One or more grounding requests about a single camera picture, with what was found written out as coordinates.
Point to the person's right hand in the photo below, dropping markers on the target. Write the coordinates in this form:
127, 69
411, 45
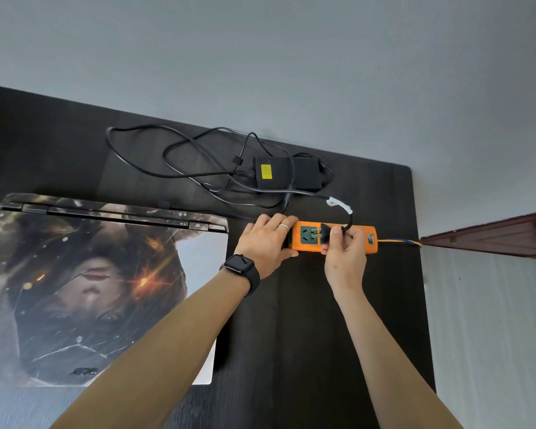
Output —
346, 263

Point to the person's left hand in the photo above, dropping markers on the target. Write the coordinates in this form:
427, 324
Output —
263, 245

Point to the black power adapter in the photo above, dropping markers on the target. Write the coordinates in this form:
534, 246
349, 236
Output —
295, 174

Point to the laptop with printed lid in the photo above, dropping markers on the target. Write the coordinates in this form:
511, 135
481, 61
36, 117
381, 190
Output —
94, 285

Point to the person's left forearm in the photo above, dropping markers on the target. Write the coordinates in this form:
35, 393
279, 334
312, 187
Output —
161, 352

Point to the person's right forearm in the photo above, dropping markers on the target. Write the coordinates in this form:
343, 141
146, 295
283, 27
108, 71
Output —
384, 361

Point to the orange power strip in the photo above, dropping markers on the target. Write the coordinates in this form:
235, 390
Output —
306, 236

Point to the dark wooden desk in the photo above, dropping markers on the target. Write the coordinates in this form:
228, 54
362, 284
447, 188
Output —
49, 142

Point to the black smartwatch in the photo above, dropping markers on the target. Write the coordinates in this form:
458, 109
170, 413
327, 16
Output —
241, 268

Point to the brown wooden door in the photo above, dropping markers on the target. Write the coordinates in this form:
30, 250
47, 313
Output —
496, 236

